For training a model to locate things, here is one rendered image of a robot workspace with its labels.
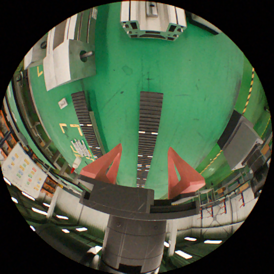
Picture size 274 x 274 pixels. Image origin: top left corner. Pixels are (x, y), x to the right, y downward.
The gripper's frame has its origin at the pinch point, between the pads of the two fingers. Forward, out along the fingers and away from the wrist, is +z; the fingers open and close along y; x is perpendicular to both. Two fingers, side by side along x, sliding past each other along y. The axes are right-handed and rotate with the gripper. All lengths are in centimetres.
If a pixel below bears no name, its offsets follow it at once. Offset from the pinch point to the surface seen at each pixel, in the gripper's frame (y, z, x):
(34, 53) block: 31.5, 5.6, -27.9
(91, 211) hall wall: 505, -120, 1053
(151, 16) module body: -0.9, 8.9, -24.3
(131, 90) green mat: 4.0, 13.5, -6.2
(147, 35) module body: 0.1, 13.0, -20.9
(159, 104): -2.7, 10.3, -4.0
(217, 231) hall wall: -708, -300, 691
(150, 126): -1.1, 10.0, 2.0
